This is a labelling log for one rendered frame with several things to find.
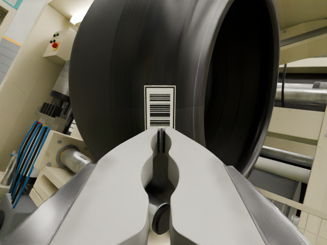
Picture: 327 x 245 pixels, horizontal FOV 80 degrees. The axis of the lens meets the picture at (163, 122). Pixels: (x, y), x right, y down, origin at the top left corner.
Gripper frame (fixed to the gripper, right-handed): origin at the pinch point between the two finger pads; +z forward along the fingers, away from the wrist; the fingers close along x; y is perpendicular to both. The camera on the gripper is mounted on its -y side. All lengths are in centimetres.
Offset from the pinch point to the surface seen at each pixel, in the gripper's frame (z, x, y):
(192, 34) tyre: 17.0, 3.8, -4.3
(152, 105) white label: 12.8, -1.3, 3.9
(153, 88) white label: 13.3, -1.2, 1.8
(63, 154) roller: 28.5, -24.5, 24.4
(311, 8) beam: 68, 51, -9
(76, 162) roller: 24.2, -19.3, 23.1
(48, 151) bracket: 28.1, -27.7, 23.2
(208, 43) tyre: 18.5, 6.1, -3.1
